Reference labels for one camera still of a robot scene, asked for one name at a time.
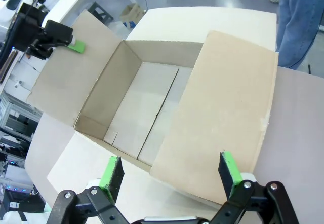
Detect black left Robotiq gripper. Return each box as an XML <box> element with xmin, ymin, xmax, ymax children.
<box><xmin>11</xmin><ymin>2</ymin><xmax>87</xmax><ymax>60</ymax></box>

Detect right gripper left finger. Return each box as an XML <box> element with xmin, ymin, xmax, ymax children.
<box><xmin>47</xmin><ymin>156</ymin><xmax>135</xmax><ymax>224</ymax></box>

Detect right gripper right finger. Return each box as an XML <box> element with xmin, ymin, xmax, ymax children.
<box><xmin>209</xmin><ymin>152</ymin><xmax>299</xmax><ymax>224</ymax></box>

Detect large brown cardboard box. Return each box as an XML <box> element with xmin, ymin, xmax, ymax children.
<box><xmin>26</xmin><ymin>6</ymin><xmax>279</xmax><ymax>211</ymax></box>

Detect small cardboard box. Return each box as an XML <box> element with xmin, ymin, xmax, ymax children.
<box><xmin>119</xmin><ymin>3</ymin><xmax>147</xmax><ymax>29</ymax></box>

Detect person's blue jeans legs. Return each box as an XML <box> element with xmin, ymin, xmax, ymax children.
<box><xmin>275</xmin><ymin>0</ymin><xmax>324</xmax><ymax>70</ymax></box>

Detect black stool frame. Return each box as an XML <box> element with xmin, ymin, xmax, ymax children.
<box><xmin>87</xmin><ymin>1</ymin><xmax>114</xmax><ymax>27</ymax></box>

